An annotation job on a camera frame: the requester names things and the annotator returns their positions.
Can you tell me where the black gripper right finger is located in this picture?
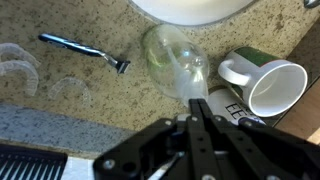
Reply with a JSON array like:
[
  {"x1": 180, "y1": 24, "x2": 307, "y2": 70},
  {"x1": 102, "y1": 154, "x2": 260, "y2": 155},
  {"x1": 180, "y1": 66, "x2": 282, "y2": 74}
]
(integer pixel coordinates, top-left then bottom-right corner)
[{"x1": 199, "y1": 98, "x2": 320, "y2": 180}]

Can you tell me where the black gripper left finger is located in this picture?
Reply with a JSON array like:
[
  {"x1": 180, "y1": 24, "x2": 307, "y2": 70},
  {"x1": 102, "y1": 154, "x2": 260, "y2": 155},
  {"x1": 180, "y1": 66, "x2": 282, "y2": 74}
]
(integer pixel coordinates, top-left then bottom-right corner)
[{"x1": 93, "y1": 98, "x2": 205, "y2": 180}]

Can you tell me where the clear drinking glass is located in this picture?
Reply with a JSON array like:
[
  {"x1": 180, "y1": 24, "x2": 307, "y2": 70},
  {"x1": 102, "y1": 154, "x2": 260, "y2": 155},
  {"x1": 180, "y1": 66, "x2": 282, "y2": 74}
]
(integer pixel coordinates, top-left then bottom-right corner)
[{"x1": 141, "y1": 23, "x2": 210, "y2": 108}]

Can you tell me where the white and green mug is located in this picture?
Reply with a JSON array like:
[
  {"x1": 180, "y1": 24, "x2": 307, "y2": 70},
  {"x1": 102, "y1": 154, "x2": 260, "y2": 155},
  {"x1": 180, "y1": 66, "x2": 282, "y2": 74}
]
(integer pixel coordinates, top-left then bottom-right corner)
[{"x1": 217, "y1": 46, "x2": 309, "y2": 118}]

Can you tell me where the white oval sink basin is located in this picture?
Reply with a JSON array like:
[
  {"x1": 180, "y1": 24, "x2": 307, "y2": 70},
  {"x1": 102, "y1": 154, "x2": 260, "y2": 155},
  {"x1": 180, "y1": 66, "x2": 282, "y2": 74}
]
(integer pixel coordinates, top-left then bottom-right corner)
[{"x1": 128, "y1": 0, "x2": 259, "y2": 27}]

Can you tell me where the blue and black razor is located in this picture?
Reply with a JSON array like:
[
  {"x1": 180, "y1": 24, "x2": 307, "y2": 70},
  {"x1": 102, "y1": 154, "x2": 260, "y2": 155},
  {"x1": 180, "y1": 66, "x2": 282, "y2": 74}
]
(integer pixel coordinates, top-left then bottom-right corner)
[{"x1": 37, "y1": 32, "x2": 132, "y2": 75}]

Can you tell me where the black vent grille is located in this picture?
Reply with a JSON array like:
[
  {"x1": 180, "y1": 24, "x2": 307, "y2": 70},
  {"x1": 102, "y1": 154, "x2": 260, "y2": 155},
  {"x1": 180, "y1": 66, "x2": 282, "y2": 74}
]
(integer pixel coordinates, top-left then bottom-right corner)
[{"x1": 0, "y1": 143, "x2": 69, "y2": 180}]

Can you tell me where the chrome faucet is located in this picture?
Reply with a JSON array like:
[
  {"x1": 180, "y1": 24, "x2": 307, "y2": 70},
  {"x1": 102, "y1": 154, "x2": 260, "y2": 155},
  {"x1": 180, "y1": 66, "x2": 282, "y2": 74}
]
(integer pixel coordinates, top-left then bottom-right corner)
[{"x1": 303, "y1": 0, "x2": 320, "y2": 9}]

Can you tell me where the clear plastic container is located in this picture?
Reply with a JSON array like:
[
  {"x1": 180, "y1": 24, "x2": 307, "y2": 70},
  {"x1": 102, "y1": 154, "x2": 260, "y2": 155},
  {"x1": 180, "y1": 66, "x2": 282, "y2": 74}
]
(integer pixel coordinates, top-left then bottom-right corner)
[{"x1": 0, "y1": 59, "x2": 40, "y2": 98}]

